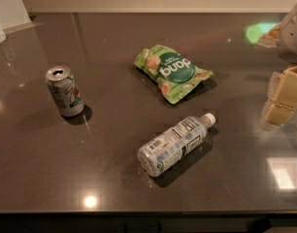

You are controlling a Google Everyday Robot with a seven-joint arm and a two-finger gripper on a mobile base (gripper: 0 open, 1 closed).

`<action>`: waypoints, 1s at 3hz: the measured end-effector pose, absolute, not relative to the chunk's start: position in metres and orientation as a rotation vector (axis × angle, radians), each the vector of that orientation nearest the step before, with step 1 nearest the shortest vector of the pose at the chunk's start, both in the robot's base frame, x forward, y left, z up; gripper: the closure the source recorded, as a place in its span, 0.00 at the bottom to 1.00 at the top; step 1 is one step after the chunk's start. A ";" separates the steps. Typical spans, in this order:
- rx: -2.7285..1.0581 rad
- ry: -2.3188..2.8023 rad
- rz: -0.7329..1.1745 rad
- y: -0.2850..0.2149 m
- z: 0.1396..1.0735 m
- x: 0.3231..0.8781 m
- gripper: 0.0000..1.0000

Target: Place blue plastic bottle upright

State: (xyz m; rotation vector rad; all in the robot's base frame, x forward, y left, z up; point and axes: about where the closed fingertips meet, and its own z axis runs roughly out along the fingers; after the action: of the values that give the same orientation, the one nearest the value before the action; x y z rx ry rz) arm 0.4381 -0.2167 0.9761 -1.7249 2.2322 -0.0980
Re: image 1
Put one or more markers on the green snack bag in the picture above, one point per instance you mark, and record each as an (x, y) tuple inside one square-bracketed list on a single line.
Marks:
[(175, 75)]

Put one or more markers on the green soda can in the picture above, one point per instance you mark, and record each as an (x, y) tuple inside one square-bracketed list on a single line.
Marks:
[(64, 91)]

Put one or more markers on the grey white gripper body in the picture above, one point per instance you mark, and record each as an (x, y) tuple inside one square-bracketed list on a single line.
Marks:
[(292, 38)]

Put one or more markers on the clear blue-label plastic bottle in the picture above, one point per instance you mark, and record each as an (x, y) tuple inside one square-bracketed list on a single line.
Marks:
[(165, 150)]

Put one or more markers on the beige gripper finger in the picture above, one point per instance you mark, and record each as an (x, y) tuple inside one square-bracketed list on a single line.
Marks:
[(272, 88), (285, 99)]

